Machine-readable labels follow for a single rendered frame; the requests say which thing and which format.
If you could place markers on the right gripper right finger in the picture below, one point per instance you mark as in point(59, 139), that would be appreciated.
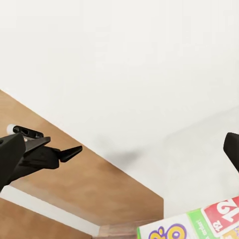
point(231, 148)

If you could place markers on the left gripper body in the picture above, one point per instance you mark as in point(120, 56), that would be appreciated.
point(49, 161)

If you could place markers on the board game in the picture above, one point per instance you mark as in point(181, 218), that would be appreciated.
point(216, 221)

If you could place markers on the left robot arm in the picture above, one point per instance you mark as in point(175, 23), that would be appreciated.
point(37, 156)

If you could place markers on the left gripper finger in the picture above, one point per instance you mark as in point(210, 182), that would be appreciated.
point(34, 145)
point(64, 155)

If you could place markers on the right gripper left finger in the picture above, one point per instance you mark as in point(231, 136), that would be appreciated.
point(12, 148)

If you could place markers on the desk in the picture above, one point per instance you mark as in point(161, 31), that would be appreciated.
point(197, 171)

